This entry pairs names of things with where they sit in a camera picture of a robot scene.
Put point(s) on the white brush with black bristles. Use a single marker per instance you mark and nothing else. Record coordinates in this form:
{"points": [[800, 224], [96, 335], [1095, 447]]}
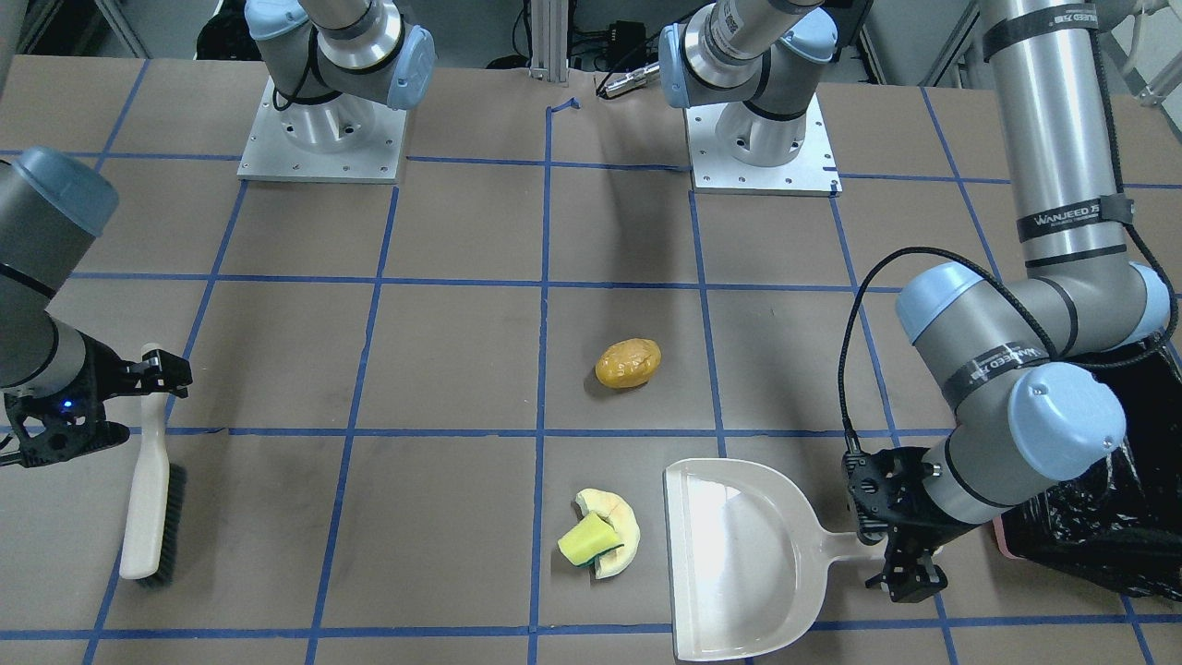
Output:
{"points": [[150, 538]]}

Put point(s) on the black lined trash bin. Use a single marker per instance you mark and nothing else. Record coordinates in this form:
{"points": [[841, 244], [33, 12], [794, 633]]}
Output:
{"points": [[1118, 525]]}

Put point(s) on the white plastic dustpan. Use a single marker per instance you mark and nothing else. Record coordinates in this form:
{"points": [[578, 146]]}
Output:
{"points": [[748, 559]]}

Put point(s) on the yellow green sponge piece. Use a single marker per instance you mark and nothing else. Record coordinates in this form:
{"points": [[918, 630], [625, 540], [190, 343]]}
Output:
{"points": [[590, 539]]}

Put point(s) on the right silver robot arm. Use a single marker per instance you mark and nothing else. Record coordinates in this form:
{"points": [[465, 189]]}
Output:
{"points": [[330, 63]]}

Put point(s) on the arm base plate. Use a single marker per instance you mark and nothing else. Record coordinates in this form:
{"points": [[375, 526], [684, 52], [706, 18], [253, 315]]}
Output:
{"points": [[735, 152], [343, 141]]}

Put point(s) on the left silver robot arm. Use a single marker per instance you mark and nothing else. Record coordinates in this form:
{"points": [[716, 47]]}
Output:
{"points": [[1006, 356]]}

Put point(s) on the aluminium frame post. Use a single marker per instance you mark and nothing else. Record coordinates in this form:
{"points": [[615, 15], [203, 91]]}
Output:
{"points": [[549, 36]]}

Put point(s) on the yellow toy potato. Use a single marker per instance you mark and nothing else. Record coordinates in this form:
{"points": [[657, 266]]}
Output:
{"points": [[629, 363]]}

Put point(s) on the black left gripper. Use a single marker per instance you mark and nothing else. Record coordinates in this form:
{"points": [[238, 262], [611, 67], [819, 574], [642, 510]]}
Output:
{"points": [[908, 536]]}

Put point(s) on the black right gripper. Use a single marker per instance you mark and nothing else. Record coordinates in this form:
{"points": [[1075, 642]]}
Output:
{"points": [[95, 367]]}

